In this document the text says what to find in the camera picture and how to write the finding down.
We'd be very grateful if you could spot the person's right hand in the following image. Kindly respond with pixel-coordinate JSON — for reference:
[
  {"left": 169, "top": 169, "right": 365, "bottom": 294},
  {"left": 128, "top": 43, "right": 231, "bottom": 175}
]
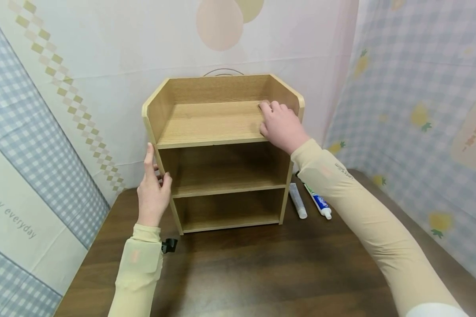
[{"left": 258, "top": 100, "right": 311, "bottom": 155}]

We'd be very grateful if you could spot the person's left hand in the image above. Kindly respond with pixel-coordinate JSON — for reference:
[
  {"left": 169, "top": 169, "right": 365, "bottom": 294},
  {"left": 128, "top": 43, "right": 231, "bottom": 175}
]
[{"left": 137, "top": 143, "right": 174, "bottom": 228}]

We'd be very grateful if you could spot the light wooden shelf unit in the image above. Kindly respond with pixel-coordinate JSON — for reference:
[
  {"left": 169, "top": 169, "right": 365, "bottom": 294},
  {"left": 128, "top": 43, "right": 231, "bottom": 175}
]
[{"left": 141, "top": 73, "right": 305, "bottom": 236}]

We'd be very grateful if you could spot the black wrist band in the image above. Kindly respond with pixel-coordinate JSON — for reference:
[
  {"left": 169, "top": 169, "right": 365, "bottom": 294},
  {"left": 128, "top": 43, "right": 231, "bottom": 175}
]
[{"left": 160, "top": 238, "right": 179, "bottom": 255}]

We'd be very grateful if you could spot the plain white tube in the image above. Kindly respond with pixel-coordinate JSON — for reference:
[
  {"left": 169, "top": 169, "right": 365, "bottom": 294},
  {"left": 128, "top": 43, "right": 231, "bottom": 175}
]
[{"left": 288, "top": 182, "right": 308, "bottom": 220}]

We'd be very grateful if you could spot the white blue green toothpaste tube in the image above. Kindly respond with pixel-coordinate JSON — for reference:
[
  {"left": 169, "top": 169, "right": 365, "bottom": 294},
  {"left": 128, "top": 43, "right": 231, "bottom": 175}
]
[{"left": 304, "top": 183, "right": 333, "bottom": 220}]

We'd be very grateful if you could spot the thin grey wire loop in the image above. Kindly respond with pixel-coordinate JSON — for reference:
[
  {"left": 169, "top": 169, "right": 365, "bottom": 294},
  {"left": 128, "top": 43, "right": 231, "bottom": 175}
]
[{"left": 202, "top": 68, "right": 245, "bottom": 77}]

